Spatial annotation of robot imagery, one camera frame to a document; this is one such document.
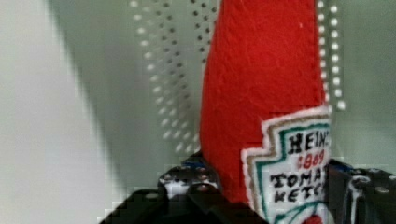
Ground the red felt ketchup bottle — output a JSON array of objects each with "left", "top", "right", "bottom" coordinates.
[{"left": 200, "top": 0, "right": 331, "bottom": 224}]

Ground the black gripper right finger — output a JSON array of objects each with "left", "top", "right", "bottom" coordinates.
[{"left": 326, "top": 159, "right": 396, "bottom": 224}]

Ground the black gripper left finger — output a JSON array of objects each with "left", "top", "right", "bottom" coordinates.
[{"left": 99, "top": 152, "right": 268, "bottom": 224}]

